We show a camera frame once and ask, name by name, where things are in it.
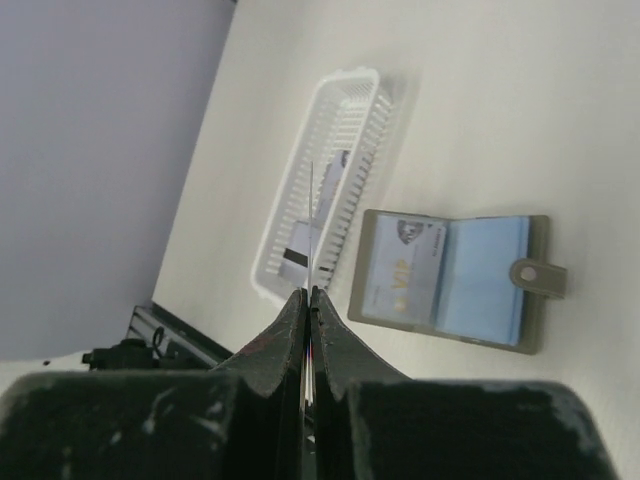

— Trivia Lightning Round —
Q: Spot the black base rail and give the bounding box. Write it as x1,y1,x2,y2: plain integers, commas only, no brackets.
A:
82,304,232,371

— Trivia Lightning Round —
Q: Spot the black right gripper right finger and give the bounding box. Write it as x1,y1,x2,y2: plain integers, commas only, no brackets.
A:
308,289,617,479

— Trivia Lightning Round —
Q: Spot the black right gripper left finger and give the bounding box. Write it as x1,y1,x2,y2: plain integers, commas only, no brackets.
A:
1,289,308,479

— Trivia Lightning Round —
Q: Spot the grey card holder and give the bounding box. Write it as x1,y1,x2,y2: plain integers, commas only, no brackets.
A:
348,209,567,355

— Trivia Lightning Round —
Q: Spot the white plastic basket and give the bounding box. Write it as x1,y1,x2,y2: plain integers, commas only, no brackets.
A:
250,67,411,307

